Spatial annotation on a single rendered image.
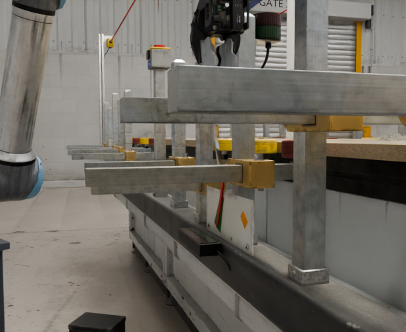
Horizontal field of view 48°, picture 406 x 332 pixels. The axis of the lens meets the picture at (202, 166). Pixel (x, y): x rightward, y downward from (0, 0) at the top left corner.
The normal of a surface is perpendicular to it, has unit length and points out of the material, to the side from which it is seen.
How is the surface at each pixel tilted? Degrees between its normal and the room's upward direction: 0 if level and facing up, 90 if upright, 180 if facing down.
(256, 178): 90
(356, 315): 0
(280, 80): 90
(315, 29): 90
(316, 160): 90
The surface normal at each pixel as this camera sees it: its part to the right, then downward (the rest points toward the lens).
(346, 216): -0.95, 0.02
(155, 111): 0.30, 0.06
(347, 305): 0.00, -1.00
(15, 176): 0.52, 0.45
